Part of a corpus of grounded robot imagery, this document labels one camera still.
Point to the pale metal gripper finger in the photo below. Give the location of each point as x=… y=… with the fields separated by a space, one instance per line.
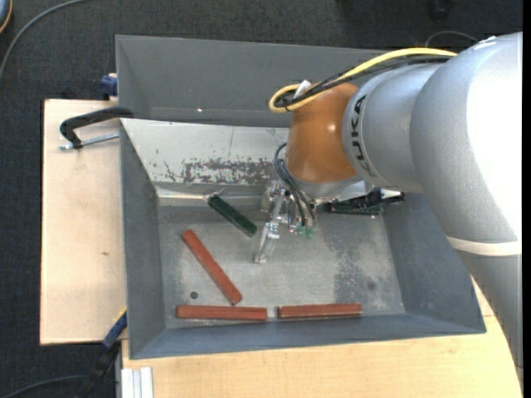
x=274 y=232
x=261 y=249

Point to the grey metal bin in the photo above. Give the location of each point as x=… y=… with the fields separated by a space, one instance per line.
x=290 y=272

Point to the dark green flat block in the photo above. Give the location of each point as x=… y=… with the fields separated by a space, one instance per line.
x=232 y=216

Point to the red-brown flat block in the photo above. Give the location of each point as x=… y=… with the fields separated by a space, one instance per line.
x=222 y=312
x=319 y=310
x=211 y=268

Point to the pale wood board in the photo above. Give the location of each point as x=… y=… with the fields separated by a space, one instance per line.
x=79 y=230

